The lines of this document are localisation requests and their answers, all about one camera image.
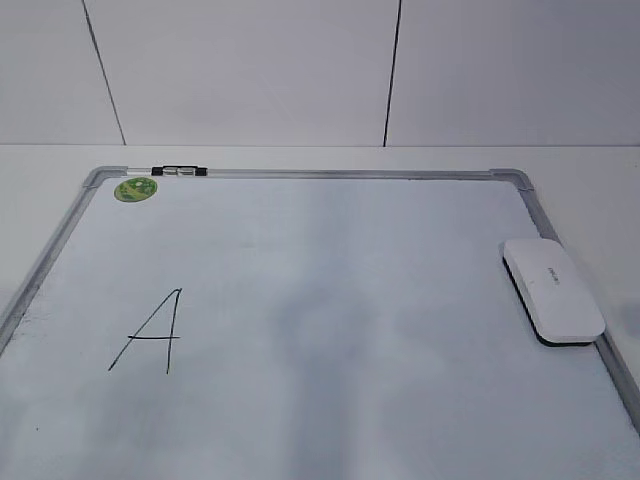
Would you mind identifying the white aluminium-framed whiteboard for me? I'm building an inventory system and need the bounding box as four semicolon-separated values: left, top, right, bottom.
1;167;639;479

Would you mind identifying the round green magnet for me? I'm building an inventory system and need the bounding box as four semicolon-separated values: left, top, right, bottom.
114;177;158;203

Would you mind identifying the white whiteboard eraser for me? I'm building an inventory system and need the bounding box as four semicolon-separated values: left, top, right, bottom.
502;238;606;346

